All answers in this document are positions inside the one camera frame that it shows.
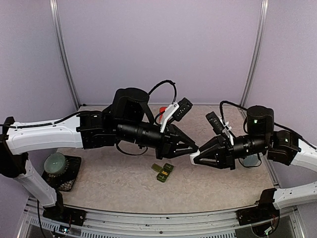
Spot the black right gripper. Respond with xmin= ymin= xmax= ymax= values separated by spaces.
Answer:
xmin=194 ymin=133 xmax=270 ymax=170

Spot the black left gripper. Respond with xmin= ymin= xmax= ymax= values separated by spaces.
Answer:
xmin=116 ymin=120 xmax=199 ymax=162

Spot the green pill organizer box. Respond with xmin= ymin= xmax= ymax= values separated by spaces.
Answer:
xmin=151 ymin=163 xmax=174 ymax=183

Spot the small white bottle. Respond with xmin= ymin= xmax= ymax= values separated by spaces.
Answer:
xmin=189 ymin=151 xmax=200 ymax=165

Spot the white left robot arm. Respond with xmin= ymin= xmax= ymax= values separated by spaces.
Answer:
xmin=0 ymin=88 xmax=199 ymax=221

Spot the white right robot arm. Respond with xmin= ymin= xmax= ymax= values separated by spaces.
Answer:
xmin=190 ymin=101 xmax=317 ymax=220

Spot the light blue mug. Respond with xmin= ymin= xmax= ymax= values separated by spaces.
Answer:
xmin=242 ymin=154 xmax=262 ymax=168

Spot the red cylindrical can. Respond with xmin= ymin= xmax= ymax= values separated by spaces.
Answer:
xmin=159 ymin=107 xmax=167 ymax=116

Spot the black square tray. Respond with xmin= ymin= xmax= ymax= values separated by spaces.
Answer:
xmin=42 ymin=156 xmax=82 ymax=192

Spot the green ceramic bowl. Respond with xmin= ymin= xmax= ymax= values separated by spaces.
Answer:
xmin=44 ymin=152 xmax=66 ymax=175

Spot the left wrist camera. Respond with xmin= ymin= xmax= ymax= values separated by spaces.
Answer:
xmin=160 ymin=98 xmax=193 ymax=133

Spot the front aluminium rail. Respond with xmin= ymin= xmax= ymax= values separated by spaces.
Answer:
xmin=23 ymin=199 xmax=304 ymax=238

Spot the right aluminium frame post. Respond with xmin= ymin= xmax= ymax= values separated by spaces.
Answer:
xmin=240 ymin=0 xmax=269 ymax=107

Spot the aluminium frame post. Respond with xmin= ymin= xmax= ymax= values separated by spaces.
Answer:
xmin=50 ymin=0 xmax=80 ymax=109
xmin=240 ymin=0 xmax=269 ymax=107

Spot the left aluminium frame post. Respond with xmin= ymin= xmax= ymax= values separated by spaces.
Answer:
xmin=50 ymin=0 xmax=80 ymax=109

